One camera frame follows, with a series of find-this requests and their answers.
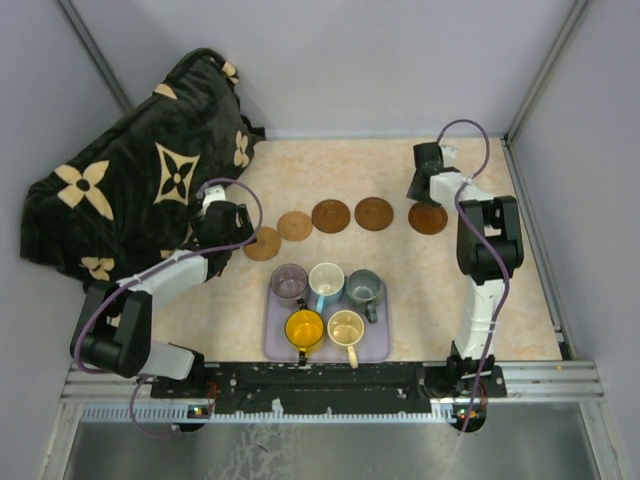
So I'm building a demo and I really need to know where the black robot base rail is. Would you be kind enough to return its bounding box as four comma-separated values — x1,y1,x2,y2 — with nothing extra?
149,360,507,416

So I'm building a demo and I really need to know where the grey ceramic mug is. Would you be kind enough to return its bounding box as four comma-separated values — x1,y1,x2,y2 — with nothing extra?
345,269,383,324

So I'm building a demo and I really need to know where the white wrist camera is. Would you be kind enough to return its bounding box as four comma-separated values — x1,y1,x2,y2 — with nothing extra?
196,185,226,212
440,144,458,165

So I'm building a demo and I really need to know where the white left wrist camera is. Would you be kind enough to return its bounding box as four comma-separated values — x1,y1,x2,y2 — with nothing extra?
196,185,226,212

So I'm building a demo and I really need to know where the white light blue mug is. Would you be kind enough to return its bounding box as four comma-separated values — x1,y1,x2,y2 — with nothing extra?
308,262,345,314

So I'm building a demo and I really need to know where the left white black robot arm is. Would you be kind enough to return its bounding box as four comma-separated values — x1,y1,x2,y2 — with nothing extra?
69,201,256,397

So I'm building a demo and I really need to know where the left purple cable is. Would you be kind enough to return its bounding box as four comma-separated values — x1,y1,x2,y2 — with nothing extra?
72,177,265,439

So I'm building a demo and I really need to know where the purple glass mug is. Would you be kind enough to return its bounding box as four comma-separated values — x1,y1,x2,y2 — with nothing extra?
269,263,309,309

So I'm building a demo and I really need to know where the yellow glass mug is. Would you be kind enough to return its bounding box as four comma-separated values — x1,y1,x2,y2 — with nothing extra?
284,309,325,366

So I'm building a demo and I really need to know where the black floral plush blanket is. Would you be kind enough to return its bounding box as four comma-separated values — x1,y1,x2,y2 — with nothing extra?
19,48,265,284

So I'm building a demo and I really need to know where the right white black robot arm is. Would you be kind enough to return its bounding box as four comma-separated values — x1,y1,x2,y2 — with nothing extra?
407,142,524,396

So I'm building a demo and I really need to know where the cream ceramic mug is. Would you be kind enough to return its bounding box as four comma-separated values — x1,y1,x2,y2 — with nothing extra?
327,310,365,369

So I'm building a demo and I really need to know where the dark wooden coaster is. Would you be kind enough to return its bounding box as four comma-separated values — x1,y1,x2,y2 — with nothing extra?
354,197,394,231
408,202,448,235
311,199,351,234

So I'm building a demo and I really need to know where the woven rattan coaster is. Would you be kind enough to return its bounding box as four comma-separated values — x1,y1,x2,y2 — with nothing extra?
277,211,313,242
243,226,282,261

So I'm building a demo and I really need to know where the lavender plastic tray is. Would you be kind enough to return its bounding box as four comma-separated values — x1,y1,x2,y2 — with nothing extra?
262,283,391,363

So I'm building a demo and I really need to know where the white perforated cable duct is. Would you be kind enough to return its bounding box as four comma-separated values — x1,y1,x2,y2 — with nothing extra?
79,403,476,425

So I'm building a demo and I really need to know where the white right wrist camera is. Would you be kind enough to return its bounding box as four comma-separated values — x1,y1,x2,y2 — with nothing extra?
440,144,458,165

